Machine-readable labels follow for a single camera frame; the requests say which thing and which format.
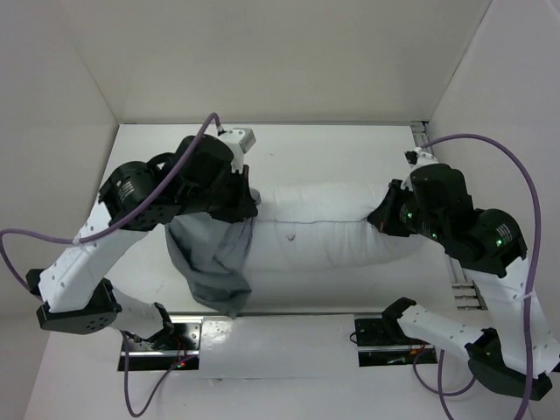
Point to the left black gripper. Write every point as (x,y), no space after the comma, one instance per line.
(243,206)

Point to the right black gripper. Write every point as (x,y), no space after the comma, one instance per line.
(386,214)

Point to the grey pillowcase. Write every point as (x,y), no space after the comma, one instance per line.
(210,254)

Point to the white pillow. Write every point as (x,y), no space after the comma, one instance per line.
(322,227)

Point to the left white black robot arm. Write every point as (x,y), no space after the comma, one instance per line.
(75,292)

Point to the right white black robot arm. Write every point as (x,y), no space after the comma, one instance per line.
(518,348)

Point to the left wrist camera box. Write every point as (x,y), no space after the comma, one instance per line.
(239,141)

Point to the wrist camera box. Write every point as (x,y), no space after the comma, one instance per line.
(239,141)
(418,158)

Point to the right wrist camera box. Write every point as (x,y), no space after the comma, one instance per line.
(418,158)

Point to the aluminium rail frame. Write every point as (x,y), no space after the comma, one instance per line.
(466,294)

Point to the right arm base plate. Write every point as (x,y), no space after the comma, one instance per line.
(377,346)

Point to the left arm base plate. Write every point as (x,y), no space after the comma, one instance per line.
(181,348)

